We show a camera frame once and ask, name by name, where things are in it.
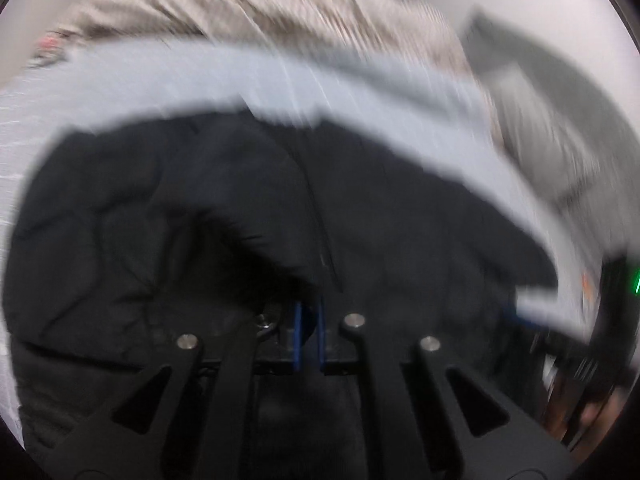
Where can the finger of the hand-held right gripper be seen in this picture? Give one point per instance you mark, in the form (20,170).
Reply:
(525,321)

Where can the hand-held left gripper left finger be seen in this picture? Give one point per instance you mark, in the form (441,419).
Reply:
(298,336)

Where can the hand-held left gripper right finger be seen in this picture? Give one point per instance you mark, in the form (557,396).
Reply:
(322,336)

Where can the black padded jacket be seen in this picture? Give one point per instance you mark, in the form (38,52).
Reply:
(150,210)

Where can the light grey pillow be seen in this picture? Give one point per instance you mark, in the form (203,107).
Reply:
(545,125)

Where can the light blue dotted blanket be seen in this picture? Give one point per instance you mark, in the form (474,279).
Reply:
(350,95)

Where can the grey folded cloth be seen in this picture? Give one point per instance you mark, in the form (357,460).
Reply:
(560,55)

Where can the beige textured quilt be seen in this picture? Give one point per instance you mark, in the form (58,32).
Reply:
(250,10)

